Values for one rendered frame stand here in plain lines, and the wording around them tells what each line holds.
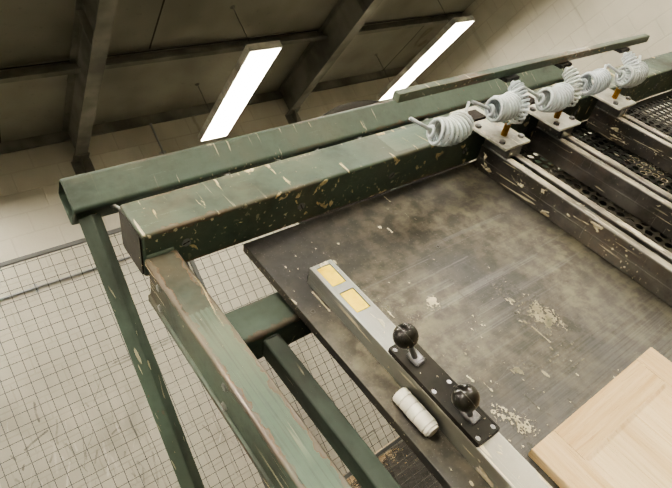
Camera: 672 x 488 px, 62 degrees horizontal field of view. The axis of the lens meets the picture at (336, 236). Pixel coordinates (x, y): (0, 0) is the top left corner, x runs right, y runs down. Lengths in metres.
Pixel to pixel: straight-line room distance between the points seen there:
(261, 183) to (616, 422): 0.75
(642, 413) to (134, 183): 1.24
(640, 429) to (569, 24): 6.16
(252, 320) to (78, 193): 0.67
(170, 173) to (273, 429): 0.94
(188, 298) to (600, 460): 0.69
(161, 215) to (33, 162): 4.99
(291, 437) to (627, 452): 0.52
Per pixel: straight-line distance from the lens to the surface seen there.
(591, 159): 1.60
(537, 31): 7.19
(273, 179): 1.13
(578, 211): 1.37
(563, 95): 1.56
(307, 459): 0.80
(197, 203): 1.06
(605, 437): 1.02
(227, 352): 0.88
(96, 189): 1.54
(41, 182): 5.91
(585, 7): 6.89
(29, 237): 5.71
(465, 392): 0.78
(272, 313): 1.05
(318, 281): 1.02
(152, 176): 1.57
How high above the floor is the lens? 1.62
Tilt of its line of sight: 7 degrees up
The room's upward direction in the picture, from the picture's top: 26 degrees counter-clockwise
